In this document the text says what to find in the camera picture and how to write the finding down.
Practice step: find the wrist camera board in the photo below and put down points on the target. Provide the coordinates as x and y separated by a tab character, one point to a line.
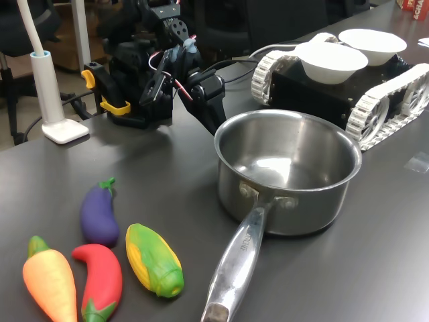
152	89

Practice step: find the black vehicle with white tracks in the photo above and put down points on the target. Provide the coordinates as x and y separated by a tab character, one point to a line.
301	97

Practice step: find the orange toy carrot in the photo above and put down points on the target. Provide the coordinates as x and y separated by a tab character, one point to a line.
50	278

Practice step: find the white post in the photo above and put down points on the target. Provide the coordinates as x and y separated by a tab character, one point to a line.
50	100

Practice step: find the white bowl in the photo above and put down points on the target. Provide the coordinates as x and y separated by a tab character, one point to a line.
375	43
332	67

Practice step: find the black and yellow clamp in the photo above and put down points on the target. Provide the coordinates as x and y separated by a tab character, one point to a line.
107	87

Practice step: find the purple toy aubergine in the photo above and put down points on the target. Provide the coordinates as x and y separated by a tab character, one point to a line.
99	218

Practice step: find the red box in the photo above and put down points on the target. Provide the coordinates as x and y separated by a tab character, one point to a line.
420	10
403	4

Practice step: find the white paper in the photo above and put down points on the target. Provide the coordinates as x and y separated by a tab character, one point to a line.
425	42

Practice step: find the white upright pole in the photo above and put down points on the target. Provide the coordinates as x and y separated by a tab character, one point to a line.
80	33

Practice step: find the red toy chilli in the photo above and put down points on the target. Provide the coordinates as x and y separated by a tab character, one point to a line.
100	281

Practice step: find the clear tape piece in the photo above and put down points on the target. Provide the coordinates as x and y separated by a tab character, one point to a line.
417	162

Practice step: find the yellow green toy corn cob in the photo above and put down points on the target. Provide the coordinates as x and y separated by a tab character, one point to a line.
151	258

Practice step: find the pale grey putty lump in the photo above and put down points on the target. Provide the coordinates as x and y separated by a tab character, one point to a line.
189	47

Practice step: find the black office chair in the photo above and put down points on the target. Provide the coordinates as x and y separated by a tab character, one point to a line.
20	30
285	20

